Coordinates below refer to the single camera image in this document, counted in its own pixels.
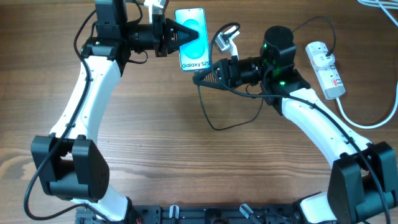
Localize blue screen smartphone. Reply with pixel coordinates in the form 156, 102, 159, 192
175, 7, 210, 72

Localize white power strip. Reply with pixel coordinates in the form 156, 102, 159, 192
305, 41, 346, 100

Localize black charger cable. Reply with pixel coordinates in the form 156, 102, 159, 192
194, 15, 337, 131

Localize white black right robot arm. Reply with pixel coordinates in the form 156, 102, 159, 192
193, 26, 397, 223

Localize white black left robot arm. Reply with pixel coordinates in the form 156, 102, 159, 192
30, 0, 199, 223

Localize white charger adapter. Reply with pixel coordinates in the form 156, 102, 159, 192
312, 53, 335, 71

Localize black mounting rail base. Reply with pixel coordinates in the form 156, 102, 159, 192
75, 203, 353, 224

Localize white power strip cord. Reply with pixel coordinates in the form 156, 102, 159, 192
335, 79, 398, 130

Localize white cables at corner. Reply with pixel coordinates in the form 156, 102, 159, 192
356, 0, 398, 29

